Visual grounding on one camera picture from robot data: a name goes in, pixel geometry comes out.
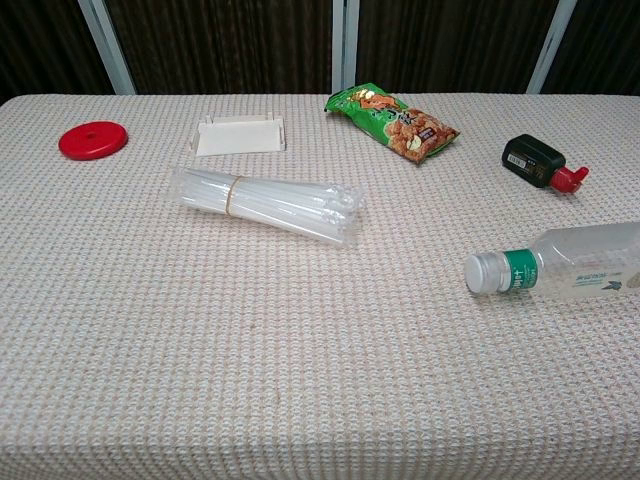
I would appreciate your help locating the clear plastic water bottle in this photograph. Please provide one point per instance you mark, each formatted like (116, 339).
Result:
(565, 260)

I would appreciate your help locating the beige woven table mat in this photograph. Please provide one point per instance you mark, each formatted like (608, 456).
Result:
(300, 350)

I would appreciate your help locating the black bottle red cap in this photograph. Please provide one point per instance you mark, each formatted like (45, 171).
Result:
(532, 160)

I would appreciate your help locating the clear straws bundle pack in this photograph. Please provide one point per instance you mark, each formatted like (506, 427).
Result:
(285, 202)

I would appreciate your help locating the tan rubber band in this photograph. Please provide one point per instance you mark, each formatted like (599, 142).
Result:
(233, 196)

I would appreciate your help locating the white paper tray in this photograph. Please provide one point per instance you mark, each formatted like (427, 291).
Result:
(239, 137)

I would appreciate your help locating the green snack bag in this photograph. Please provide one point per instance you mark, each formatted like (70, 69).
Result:
(395, 124)

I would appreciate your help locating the red round plastic disc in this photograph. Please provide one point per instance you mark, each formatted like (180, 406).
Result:
(93, 140)

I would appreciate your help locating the white frame post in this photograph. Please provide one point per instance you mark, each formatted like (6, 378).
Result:
(345, 45)
(107, 50)
(550, 50)

